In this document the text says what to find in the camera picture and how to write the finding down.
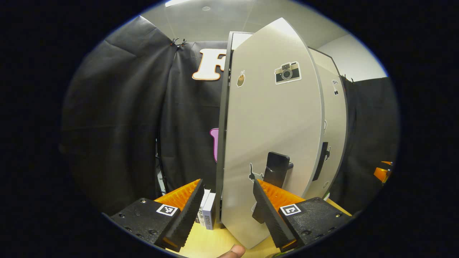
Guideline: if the white cabinet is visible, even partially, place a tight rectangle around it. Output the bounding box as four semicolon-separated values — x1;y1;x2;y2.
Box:
215;31;255;230

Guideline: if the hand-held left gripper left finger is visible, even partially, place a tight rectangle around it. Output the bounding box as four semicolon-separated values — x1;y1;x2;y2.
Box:
109;178;205;252

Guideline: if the white cabinet door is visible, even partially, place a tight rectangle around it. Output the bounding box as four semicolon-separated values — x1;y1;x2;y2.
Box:
305;47;348;201
221;17;325;249

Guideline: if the black backdrop cloth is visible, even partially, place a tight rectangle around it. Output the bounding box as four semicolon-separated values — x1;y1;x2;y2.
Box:
60;15;400;217

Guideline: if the white cardboard box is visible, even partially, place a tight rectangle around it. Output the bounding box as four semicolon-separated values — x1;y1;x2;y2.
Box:
203;192;217;230
195;189;210;226

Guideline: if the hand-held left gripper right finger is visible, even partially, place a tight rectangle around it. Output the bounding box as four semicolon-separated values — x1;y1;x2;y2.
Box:
253;179;352;252

